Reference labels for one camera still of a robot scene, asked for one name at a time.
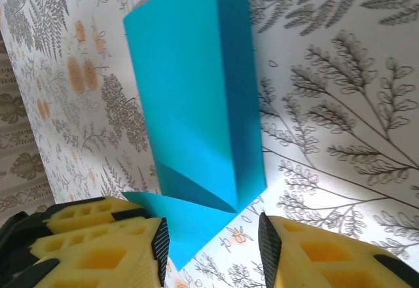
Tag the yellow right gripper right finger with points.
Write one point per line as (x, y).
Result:
(311, 255)

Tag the blue paper sheet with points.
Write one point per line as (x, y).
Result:
(196, 104)

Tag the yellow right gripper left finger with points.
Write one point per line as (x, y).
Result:
(108, 255)

